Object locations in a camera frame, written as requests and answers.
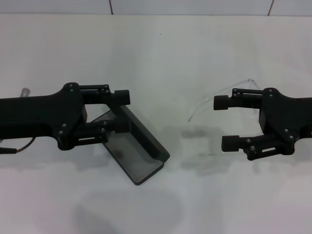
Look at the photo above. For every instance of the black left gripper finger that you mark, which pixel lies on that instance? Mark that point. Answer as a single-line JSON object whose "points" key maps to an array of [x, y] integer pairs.
{"points": [[120, 97]]}

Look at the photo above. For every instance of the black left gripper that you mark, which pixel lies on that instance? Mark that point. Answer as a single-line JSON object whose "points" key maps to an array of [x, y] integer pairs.
{"points": [[36, 117]]}

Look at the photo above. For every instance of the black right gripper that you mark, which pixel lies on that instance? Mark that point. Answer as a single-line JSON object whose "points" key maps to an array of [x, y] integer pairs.
{"points": [[285, 117]]}

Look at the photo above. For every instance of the black glasses case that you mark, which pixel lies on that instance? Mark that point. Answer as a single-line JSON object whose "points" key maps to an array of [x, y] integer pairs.
{"points": [[136, 156]]}

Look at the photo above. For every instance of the clear white glasses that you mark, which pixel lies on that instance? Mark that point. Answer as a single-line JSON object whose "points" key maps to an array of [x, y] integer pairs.
{"points": [[250, 80]]}

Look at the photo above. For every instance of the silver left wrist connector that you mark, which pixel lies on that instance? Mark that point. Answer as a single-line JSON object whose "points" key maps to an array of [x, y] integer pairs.
{"points": [[25, 92]]}

